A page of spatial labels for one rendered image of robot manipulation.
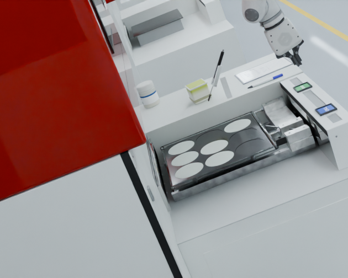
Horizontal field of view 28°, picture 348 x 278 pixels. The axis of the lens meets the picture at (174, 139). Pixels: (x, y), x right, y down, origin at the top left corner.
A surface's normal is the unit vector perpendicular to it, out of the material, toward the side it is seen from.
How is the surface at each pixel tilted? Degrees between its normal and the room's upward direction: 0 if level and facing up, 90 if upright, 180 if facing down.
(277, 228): 90
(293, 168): 0
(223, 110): 90
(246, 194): 0
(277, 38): 90
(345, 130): 90
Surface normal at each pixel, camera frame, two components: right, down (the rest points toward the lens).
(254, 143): -0.35, -0.87
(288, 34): 0.11, 0.33
